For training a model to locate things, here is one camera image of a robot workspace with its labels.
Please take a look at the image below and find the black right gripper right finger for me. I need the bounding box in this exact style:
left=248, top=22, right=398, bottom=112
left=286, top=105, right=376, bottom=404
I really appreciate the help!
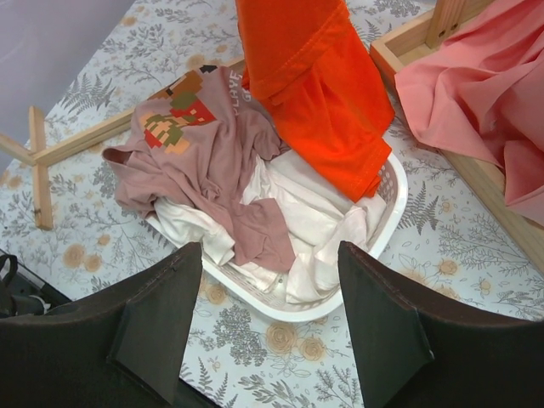
left=338, top=241, right=543, bottom=407

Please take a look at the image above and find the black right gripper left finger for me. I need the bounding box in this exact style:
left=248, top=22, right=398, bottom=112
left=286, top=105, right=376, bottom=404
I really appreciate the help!
left=1, top=243, right=203, bottom=407

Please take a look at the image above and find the orange t shirt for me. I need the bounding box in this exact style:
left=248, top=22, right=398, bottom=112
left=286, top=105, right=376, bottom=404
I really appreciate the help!
left=235, top=0, right=394, bottom=202

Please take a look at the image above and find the mauve printed t shirt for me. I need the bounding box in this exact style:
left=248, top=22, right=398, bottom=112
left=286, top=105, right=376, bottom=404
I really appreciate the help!
left=103, top=65, right=295, bottom=273

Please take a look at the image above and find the white plastic laundry basket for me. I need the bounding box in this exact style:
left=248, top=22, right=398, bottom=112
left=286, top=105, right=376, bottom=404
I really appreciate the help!
left=146, top=155, right=408, bottom=323

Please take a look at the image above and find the white garment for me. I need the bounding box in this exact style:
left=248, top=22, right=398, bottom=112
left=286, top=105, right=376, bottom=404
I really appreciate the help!
left=149, top=150, right=386, bottom=303

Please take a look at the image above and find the left wooden clothes rack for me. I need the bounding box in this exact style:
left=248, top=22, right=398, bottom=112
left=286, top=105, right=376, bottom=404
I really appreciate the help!
left=1, top=106, right=134, bottom=230

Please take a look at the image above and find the wooden clothes rack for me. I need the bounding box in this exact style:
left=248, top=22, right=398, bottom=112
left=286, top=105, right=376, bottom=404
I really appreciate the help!
left=1, top=106, right=134, bottom=230
left=370, top=1, right=543, bottom=269

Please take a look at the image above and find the salmon pink garment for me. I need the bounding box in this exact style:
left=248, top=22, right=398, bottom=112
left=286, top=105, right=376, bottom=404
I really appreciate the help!
left=395, top=1, right=543, bottom=224

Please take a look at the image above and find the right wooden clothes rack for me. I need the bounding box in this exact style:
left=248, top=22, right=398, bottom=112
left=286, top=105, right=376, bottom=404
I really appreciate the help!
left=370, top=1, right=543, bottom=269

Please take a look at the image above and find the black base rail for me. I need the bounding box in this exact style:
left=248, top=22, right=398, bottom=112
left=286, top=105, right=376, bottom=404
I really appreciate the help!
left=1, top=252, right=71, bottom=319

